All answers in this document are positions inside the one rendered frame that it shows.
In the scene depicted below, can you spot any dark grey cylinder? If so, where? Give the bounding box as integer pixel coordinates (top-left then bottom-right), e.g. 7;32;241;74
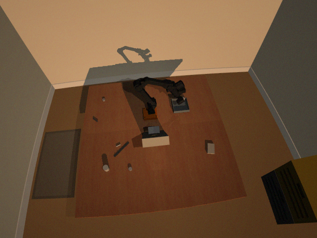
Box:
103;165;110;172

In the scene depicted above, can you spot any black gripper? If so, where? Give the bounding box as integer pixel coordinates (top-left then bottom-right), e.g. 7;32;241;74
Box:
172;90;185;105

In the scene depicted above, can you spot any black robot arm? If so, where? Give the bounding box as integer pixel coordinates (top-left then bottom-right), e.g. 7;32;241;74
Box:
133;77;186;114

